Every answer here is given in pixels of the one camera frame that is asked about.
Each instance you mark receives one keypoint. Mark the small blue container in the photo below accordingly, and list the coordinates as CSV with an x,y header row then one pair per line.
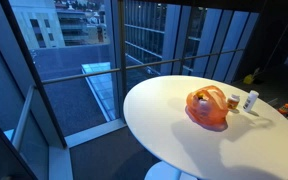
x,y
204,106

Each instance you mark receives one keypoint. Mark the orange plastic bag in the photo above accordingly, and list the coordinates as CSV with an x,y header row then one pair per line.
x,y
210,113

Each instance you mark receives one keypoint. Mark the grey window mullion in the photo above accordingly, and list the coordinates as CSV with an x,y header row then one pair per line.
x,y
122,50

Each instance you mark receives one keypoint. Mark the dark bottle yellow cap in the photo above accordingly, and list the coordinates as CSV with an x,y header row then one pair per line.
x,y
201,96

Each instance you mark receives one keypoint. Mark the metal window handrail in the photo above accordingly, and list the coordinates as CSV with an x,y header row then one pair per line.
x,y
84,75

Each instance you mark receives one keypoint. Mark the amber pill bottle white cap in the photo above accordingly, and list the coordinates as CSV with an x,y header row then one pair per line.
x,y
233,102

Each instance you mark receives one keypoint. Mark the yellow object on floor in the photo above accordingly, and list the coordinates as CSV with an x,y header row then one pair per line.
x,y
248,79

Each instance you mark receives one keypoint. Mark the tall white plastic bottle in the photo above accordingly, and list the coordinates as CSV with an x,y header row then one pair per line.
x,y
250,101

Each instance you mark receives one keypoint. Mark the orange bottle on floor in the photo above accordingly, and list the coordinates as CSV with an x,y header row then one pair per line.
x,y
284,109

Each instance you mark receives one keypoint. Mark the white table pedestal base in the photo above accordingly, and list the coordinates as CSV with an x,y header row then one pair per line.
x,y
162,171

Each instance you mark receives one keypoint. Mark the dark slanted window frame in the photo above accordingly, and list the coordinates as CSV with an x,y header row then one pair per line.
x,y
34,73

